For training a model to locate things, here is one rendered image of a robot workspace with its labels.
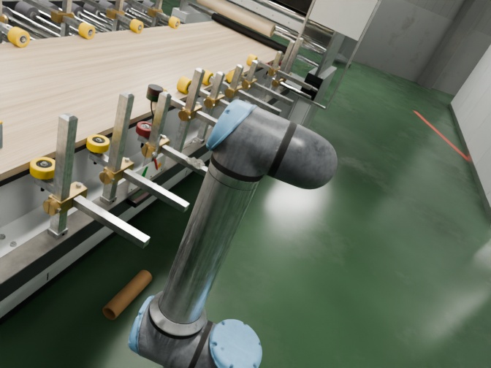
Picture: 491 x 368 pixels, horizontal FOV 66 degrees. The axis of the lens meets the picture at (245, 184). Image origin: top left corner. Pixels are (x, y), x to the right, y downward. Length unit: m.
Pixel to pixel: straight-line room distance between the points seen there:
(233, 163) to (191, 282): 0.32
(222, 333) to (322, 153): 0.55
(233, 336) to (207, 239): 0.33
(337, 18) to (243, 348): 2.98
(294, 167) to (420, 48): 10.29
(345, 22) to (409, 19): 7.03
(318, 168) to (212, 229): 0.25
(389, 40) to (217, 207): 9.84
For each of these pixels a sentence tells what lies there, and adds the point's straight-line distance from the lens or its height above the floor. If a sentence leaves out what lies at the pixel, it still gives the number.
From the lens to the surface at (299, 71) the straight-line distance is 3.69.
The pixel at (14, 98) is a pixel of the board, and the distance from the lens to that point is 1.75.
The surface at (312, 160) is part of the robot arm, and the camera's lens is 0.73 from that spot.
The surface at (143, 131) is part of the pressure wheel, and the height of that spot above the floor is 0.90.
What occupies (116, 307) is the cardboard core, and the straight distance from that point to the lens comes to 2.02.
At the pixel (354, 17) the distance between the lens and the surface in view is 3.56.
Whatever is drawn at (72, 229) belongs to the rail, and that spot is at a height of 0.70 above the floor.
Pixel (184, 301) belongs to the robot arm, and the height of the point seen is 0.97.
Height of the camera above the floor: 1.71
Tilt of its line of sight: 32 degrees down
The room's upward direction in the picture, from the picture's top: 23 degrees clockwise
